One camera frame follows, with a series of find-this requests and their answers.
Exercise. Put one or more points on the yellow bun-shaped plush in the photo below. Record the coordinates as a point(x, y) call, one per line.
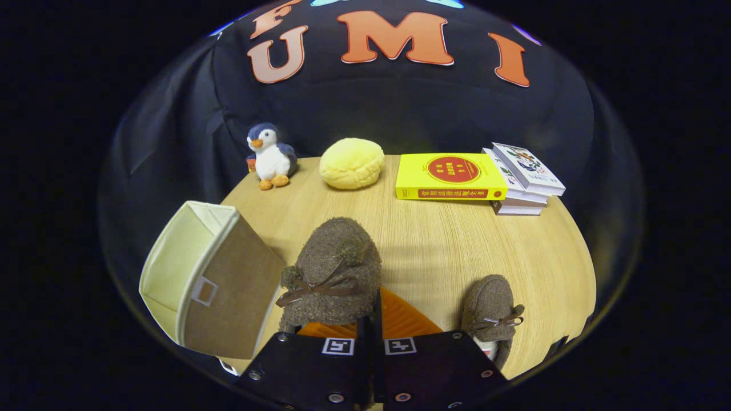
point(351, 164)

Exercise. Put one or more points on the brown fuzzy shoe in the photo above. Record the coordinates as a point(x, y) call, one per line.
point(491, 302)
point(331, 257)

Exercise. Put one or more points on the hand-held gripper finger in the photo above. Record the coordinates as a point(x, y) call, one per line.
point(378, 342)
point(365, 354)

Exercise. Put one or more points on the yellow book with red circle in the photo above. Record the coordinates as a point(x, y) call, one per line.
point(451, 174)

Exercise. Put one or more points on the white book with floral cover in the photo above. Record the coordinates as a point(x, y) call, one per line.
point(528, 166)

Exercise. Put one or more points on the brown fabric storage box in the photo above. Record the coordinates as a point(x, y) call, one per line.
point(228, 297)

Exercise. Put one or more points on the penguin plush toy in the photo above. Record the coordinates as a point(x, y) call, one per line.
point(271, 160)

